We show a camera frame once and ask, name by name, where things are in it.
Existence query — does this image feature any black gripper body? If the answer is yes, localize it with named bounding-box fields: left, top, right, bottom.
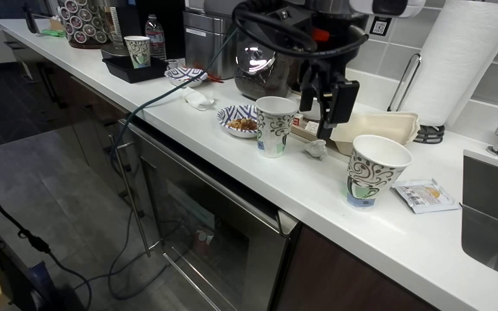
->
left=323, top=78, right=361, bottom=128

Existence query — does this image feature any patterned paper cup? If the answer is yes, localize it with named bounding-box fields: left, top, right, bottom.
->
left=122, top=35, right=153, bottom=71
left=344, top=134, right=415, bottom=210
left=254, top=96, right=300, bottom=159

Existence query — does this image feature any black plastic tray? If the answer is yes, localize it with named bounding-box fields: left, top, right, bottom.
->
left=100, top=54, right=169, bottom=85

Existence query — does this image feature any white bowl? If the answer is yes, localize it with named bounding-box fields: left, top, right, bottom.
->
left=293, top=99, right=330, bottom=125

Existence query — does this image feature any crumpled white paper ball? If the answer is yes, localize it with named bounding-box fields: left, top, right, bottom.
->
left=304, top=139, right=332, bottom=161

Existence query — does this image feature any beige takeout container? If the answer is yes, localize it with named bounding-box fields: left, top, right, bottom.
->
left=290, top=109, right=421, bottom=159

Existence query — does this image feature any metal paper towel holder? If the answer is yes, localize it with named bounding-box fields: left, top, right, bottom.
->
left=385, top=52, right=447, bottom=146

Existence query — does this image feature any orange brown snack food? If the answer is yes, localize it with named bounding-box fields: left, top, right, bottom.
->
left=226, top=118, right=259, bottom=134

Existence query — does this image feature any small patterned bowl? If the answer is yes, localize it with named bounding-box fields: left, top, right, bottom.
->
left=217, top=102, right=261, bottom=140

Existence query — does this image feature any round glass lid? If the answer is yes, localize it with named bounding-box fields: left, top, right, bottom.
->
left=235, top=42, right=278, bottom=78

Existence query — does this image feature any flat printed packet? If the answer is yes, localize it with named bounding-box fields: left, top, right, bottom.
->
left=390, top=178, right=461, bottom=216

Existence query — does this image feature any crumpled white tissue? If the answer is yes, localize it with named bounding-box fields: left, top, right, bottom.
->
left=179, top=87, right=217, bottom=111

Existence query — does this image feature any white paper towel roll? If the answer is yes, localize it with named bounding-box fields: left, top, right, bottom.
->
left=401, top=0, right=498, bottom=128

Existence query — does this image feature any stainless steel dishwasher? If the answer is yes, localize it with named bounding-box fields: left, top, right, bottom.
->
left=126, top=120, right=302, bottom=311

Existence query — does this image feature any dark brown base cabinet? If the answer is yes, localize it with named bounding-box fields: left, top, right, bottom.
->
left=271, top=223, right=440, bottom=311
left=3, top=33, right=141, bottom=196

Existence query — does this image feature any black appliance blue display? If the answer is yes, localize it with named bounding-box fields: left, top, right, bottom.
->
left=134, top=0, right=186, bottom=61

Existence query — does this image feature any stainless steel sink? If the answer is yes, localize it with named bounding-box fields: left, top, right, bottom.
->
left=459, top=151, right=498, bottom=289

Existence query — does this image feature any clear plastic water bottle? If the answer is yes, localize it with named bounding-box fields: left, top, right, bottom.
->
left=143, top=14, right=167, bottom=64

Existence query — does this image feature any green sponge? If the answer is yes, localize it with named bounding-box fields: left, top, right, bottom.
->
left=39, top=26, right=65, bottom=40

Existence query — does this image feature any tall black dispenser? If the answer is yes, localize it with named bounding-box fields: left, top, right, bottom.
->
left=22, top=2, right=39, bottom=35

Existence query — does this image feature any black wall plate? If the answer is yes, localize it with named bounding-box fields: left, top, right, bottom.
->
left=368, top=16, right=394, bottom=39

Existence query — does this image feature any black corrugated cable conduit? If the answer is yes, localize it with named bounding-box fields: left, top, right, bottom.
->
left=230, top=0, right=371, bottom=61

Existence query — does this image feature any blue power cable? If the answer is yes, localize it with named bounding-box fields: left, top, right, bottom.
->
left=105, top=28, right=242, bottom=303

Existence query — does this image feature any black wire pod carousel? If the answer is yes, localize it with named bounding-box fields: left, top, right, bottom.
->
left=57, top=0, right=112, bottom=51

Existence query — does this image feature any black floor cable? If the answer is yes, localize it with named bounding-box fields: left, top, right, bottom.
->
left=0, top=166, right=95, bottom=311

